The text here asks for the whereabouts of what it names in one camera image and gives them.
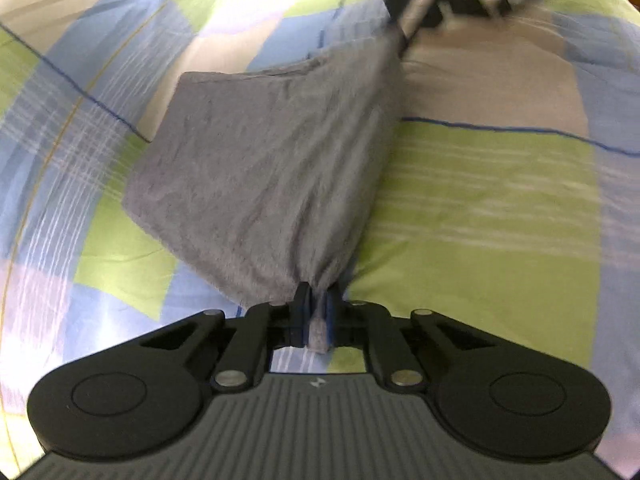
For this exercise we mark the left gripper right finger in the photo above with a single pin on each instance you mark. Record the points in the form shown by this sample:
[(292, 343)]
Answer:
[(372, 329)]

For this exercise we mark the grey cotton pants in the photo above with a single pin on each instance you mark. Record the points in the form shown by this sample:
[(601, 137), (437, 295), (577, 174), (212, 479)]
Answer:
[(265, 180)]

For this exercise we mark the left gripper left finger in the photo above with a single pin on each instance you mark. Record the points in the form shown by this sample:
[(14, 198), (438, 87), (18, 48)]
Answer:
[(265, 328)]

